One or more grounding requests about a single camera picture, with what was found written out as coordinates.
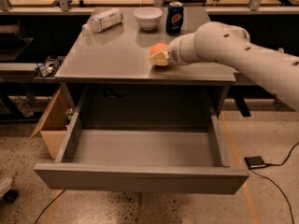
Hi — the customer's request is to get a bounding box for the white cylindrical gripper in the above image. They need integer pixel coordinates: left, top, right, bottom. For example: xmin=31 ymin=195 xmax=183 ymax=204
xmin=149 ymin=34 xmax=202 ymax=66

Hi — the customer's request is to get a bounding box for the orange fruit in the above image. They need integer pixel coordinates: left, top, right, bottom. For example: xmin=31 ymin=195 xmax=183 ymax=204
xmin=150 ymin=43 xmax=168 ymax=56

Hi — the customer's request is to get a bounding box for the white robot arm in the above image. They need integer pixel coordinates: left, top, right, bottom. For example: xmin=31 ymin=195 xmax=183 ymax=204
xmin=149 ymin=21 xmax=299 ymax=111

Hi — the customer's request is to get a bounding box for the grey counter cabinet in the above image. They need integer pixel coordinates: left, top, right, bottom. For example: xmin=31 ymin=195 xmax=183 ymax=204
xmin=55 ymin=7 xmax=235 ymax=129

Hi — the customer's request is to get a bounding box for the grey open drawer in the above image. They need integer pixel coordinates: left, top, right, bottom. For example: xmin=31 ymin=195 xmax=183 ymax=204
xmin=35 ymin=107 xmax=249 ymax=194

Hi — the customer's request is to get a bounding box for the blue Pepsi can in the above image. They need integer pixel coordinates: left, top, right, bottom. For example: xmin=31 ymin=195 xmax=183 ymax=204
xmin=165 ymin=1 xmax=184 ymax=35

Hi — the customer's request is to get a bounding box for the white ceramic bowl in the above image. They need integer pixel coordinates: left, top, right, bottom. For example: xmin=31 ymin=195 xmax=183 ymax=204
xmin=134 ymin=7 xmax=163 ymax=31

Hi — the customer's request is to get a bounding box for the clear plastic water bottle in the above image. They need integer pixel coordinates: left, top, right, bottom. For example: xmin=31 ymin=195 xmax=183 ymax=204
xmin=82 ymin=8 xmax=123 ymax=33

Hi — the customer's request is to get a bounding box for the brown cardboard box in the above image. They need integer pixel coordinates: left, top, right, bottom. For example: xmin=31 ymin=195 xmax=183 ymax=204
xmin=31 ymin=88 xmax=71 ymax=159

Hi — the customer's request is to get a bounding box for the grey shelf rack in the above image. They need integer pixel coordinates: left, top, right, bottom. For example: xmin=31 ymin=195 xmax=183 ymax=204
xmin=0 ymin=7 xmax=93 ymax=121

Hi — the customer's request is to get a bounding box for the black foot pedal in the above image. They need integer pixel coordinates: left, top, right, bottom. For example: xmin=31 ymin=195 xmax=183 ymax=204
xmin=245 ymin=156 xmax=266 ymax=169

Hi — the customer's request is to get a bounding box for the black caster wheel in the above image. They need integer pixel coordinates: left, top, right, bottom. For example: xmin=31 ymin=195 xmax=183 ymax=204
xmin=3 ymin=189 xmax=19 ymax=203

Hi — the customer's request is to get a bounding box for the black pedal cable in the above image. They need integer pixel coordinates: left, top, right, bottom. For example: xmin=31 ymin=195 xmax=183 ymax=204
xmin=249 ymin=140 xmax=299 ymax=224

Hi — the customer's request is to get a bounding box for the black floor cable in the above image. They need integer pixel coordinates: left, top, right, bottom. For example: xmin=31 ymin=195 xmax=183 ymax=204
xmin=33 ymin=189 xmax=66 ymax=224

